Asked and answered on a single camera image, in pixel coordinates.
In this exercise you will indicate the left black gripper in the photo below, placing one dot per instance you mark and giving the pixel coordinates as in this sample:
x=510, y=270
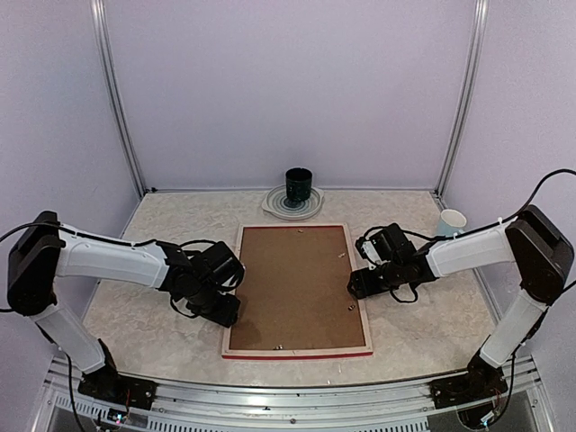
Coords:
x=228, y=315

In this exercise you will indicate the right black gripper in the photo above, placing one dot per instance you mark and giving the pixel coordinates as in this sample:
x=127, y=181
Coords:
x=364, y=285

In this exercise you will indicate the brown cardboard backing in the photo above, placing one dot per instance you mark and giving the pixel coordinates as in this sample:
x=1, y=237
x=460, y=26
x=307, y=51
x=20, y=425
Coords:
x=294, y=297

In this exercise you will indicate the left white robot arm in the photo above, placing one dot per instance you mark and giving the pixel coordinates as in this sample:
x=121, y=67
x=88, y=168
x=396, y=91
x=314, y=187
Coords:
x=47, y=249

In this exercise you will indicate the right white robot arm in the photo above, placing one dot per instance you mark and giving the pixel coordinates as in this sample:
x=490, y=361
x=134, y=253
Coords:
x=528, y=241

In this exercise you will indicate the light blue mug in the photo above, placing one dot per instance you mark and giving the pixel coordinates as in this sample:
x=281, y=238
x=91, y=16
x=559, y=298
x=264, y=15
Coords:
x=451, y=223

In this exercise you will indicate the white striped ceramic plate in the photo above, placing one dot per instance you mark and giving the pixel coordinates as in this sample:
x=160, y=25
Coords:
x=276, y=204

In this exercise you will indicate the dark green cup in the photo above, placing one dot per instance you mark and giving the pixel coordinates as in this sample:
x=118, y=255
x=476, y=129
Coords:
x=298, y=184

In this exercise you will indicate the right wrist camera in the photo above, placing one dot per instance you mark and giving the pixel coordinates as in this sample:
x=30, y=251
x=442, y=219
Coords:
x=367, y=251

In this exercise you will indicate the aluminium front rail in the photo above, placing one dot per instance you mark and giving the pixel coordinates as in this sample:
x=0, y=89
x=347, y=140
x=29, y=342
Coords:
x=405, y=405

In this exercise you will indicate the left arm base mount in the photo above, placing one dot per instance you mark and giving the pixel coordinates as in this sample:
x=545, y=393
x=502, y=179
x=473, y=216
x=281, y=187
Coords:
x=107, y=384

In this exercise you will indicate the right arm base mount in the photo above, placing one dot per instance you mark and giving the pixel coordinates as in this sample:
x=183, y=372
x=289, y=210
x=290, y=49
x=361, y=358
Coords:
x=481, y=381

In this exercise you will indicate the right aluminium corner post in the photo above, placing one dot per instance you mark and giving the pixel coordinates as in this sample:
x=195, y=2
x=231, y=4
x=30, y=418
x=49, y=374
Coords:
x=472, y=62

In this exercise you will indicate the aluminium corner post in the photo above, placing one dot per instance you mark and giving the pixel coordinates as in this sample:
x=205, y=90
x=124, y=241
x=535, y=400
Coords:
x=472, y=62
x=105, y=51

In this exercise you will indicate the left aluminium corner post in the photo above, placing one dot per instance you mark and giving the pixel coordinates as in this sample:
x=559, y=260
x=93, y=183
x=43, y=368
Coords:
x=105, y=51

